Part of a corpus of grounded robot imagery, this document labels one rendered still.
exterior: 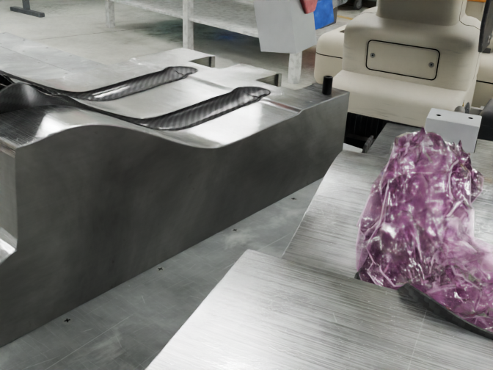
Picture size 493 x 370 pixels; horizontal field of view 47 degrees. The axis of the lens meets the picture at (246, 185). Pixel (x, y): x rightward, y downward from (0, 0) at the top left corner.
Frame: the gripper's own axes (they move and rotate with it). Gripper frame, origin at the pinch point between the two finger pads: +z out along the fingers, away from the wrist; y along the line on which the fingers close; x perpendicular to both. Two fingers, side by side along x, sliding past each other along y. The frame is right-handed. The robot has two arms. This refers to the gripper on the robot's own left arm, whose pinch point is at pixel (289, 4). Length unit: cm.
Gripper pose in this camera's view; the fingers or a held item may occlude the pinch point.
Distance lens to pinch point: 62.6
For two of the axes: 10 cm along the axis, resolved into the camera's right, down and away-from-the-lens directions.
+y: 7.3, 2.1, -6.5
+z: 1.5, 8.8, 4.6
